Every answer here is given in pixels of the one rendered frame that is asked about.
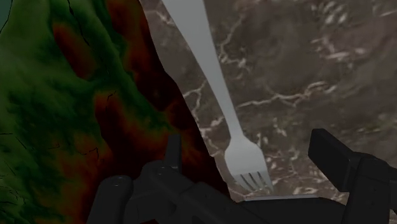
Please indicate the grey metal fork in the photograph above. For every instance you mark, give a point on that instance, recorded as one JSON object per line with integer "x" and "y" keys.
{"x": 214, "y": 83}

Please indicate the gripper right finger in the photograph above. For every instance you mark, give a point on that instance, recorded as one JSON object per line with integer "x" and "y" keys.
{"x": 356, "y": 173}

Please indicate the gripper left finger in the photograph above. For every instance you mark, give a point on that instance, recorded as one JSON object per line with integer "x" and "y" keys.
{"x": 161, "y": 186}

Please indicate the green and red fruit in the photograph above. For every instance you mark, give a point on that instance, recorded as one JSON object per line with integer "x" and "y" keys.
{"x": 71, "y": 108}

